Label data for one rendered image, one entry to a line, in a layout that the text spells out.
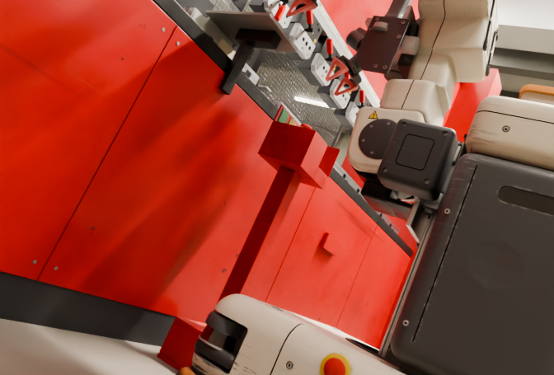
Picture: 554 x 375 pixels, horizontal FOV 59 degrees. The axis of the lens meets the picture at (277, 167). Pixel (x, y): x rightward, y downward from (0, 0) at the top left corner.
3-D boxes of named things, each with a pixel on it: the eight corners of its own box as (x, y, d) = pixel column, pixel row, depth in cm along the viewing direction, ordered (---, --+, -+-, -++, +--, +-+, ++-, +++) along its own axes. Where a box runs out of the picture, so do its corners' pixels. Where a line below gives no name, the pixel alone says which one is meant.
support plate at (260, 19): (269, 15, 138) (270, 12, 138) (204, 12, 154) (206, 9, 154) (297, 53, 152) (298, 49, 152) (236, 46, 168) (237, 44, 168)
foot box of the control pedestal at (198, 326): (222, 400, 126) (241, 355, 128) (156, 356, 139) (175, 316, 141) (257, 400, 142) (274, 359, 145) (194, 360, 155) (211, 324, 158)
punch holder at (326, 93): (331, 94, 218) (345, 63, 221) (316, 91, 223) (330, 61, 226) (344, 110, 229) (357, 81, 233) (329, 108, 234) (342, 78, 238)
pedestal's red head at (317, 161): (300, 166, 144) (324, 113, 147) (257, 153, 152) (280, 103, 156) (323, 189, 160) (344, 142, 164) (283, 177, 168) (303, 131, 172)
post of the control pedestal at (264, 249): (220, 337, 141) (295, 171, 152) (204, 328, 144) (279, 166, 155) (230, 339, 145) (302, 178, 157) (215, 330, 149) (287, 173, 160)
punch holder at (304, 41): (291, 39, 186) (308, 4, 190) (274, 38, 191) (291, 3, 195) (307, 62, 198) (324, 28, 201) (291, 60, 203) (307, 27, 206)
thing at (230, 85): (244, 92, 140) (275, 30, 145) (209, 86, 149) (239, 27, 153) (251, 99, 143) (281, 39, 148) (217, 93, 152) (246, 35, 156)
